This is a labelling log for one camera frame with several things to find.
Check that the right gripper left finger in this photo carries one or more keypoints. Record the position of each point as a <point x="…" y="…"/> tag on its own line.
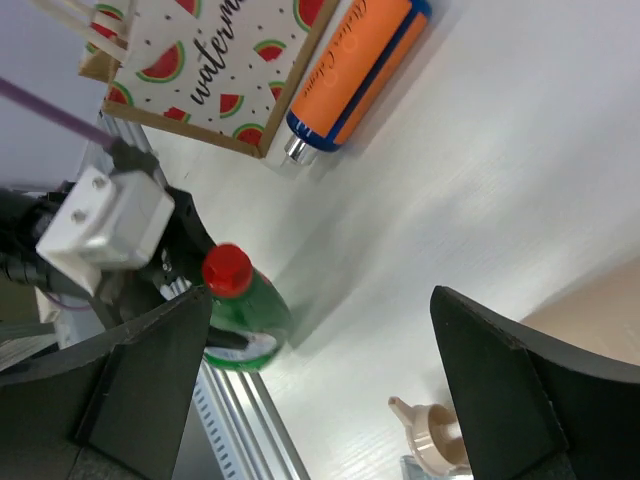
<point x="111" y="407"/>

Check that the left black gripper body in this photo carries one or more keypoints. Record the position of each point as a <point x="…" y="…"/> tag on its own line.
<point x="129" y="293"/>

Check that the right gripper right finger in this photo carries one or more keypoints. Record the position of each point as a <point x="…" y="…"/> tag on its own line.
<point x="531" y="406"/>

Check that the green dish soap bottle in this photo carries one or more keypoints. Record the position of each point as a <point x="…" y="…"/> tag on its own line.
<point x="250" y="321"/>

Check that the orange blue spray bottle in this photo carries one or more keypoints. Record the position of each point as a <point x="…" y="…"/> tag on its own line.
<point x="367" y="47"/>

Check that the beige pump lotion bottle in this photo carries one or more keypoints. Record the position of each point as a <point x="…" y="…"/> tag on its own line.
<point x="601" y="317"/>

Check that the silver toothpaste tube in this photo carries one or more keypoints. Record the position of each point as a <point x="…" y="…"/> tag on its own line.
<point x="410" y="469"/>

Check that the aluminium mounting rail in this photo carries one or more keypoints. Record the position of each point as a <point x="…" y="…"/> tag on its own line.
<point x="234" y="431"/>

